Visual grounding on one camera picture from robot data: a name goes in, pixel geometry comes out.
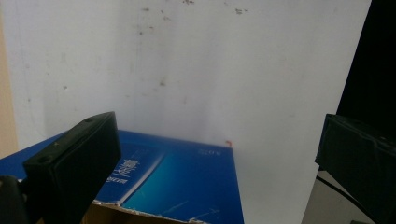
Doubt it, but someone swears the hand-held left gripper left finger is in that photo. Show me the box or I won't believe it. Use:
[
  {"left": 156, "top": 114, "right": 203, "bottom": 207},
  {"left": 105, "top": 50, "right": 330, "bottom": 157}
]
[{"left": 22, "top": 111, "right": 122, "bottom": 224}]

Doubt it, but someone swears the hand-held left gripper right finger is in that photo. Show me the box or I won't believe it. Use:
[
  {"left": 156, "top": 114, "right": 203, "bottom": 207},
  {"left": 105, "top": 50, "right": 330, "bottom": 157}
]
[{"left": 314, "top": 113, "right": 396, "bottom": 224}]

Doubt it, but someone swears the blue cardboard box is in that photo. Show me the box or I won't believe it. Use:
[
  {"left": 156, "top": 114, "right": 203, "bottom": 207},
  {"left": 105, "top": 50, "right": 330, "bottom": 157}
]
[{"left": 0, "top": 129, "right": 246, "bottom": 224}]

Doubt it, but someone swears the black cable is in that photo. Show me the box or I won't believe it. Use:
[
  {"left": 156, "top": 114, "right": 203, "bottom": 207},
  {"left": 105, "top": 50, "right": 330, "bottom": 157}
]
[{"left": 316, "top": 175, "right": 373, "bottom": 224}]

